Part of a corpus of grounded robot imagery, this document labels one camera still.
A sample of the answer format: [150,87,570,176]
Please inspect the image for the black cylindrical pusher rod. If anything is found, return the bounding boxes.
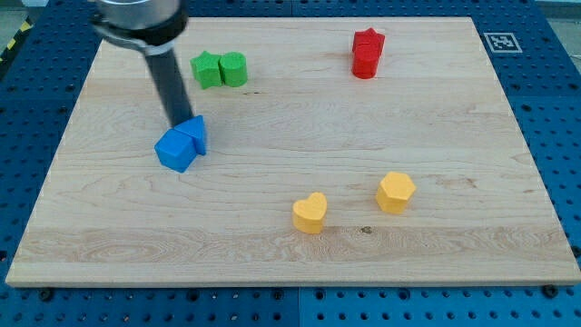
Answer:
[145,49,194,127]

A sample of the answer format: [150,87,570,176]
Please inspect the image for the yellow heart block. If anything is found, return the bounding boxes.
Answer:
[292,192,328,234]

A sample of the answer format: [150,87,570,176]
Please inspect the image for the yellow hexagon block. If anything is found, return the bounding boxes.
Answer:
[375,172,417,214]

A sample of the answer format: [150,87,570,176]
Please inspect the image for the blue cube block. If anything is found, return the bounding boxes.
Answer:
[154,129,197,173]

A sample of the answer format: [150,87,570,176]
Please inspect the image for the blue triangle block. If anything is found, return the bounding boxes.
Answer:
[174,115,207,155]

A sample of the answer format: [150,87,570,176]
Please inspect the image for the wooden board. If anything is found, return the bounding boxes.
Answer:
[6,17,580,288]

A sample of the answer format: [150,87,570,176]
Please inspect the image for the green star block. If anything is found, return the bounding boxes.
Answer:
[190,51,222,89]

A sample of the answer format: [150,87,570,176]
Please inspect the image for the green cylinder block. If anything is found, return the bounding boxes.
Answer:
[219,52,248,87]

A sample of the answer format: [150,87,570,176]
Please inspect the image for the red star block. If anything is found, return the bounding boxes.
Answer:
[352,27,386,55]

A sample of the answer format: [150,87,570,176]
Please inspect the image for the red cylinder block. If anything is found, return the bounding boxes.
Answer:
[351,44,380,79]

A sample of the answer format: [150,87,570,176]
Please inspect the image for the white fiducial marker tag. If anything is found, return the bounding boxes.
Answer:
[484,32,522,54]

